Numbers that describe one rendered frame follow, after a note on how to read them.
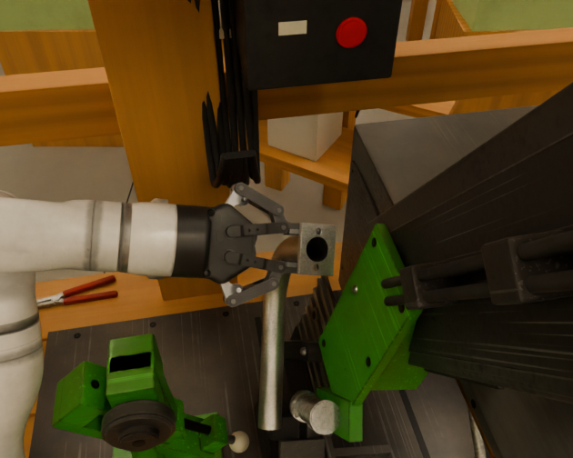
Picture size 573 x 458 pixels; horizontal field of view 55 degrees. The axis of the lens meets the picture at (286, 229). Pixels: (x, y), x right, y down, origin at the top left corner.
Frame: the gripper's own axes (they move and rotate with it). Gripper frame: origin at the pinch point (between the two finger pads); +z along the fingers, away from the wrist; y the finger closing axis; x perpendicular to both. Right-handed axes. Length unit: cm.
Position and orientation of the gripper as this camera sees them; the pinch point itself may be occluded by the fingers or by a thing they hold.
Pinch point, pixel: (301, 248)
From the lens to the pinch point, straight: 60.6
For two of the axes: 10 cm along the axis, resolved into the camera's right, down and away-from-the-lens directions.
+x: -3.1, 0.0, 9.5
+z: 9.5, 0.7, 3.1
